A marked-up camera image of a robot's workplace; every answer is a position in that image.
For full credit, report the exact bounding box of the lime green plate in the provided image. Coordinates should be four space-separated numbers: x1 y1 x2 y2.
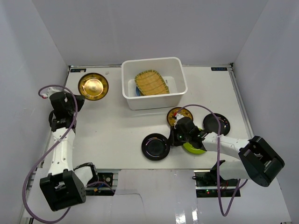
182 143 206 155

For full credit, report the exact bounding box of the yellow patterned plate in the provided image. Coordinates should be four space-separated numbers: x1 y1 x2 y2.
78 73 109 101
166 107 194 127

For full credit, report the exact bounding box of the black plate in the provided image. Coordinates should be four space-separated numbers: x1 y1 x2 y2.
141 133 170 161

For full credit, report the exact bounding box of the blue plate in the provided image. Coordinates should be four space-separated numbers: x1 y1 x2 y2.
135 87 142 96

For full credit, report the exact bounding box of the fan-shaped bamboo woven tray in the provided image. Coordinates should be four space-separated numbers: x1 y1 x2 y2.
135 70 170 96

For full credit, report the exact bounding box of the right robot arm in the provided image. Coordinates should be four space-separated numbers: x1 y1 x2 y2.
168 115 285 187

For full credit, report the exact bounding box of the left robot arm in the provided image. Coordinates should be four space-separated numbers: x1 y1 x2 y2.
40 87 99 211

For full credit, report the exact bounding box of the white plastic bin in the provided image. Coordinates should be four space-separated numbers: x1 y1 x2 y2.
121 57 188 110

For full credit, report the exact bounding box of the black glossy bowl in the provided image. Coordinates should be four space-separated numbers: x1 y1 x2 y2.
203 113 231 136

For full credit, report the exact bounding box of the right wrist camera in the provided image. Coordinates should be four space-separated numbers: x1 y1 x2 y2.
169 113 184 126

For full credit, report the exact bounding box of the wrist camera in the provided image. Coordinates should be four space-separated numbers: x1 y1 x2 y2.
38 87 60 99
169 113 184 126

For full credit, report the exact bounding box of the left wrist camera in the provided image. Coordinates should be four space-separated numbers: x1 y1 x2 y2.
38 87 60 99

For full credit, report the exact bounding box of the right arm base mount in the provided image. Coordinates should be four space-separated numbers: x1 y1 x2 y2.
192 164 238 198

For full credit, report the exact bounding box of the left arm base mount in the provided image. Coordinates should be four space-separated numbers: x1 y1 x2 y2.
85 172 115 196

